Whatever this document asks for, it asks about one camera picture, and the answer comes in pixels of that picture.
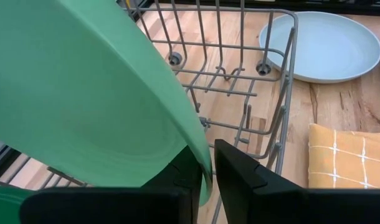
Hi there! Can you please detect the dark green plate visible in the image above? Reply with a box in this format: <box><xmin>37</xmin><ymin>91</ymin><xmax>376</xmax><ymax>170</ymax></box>
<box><xmin>0</xmin><ymin>185</ymin><xmax>34</xmax><ymax>224</ymax></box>

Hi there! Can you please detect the black table edge rail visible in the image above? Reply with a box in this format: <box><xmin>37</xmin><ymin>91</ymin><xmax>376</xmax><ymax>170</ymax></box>
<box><xmin>136</xmin><ymin>0</ymin><xmax>380</xmax><ymax>16</ymax></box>

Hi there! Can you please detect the grey wire dish rack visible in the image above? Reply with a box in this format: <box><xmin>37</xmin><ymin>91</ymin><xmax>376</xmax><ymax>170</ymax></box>
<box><xmin>0</xmin><ymin>0</ymin><xmax>300</xmax><ymax>224</ymax></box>

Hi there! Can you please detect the pale blue plate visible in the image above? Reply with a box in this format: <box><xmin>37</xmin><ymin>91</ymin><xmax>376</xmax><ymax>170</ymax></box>
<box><xmin>258</xmin><ymin>11</ymin><xmax>380</xmax><ymax>84</ymax></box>

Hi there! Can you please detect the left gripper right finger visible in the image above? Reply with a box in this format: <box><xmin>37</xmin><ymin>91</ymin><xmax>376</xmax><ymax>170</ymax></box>
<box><xmin>214</xmin><ymin>139</ymin><xmax>380</xmax><ymax>224</ymax></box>

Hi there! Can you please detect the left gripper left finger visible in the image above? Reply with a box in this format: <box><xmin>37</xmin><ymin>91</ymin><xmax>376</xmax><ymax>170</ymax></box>
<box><xmin>20</xmin><ymin>146</ymin><xmax>203</xmax><ymax>224</ymax></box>

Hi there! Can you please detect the light green plate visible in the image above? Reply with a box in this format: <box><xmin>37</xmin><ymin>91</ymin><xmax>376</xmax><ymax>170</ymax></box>
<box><xmin>0</xmin><ymin>0</ymin><xmax>213</xmax><ymax>206</ymax></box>

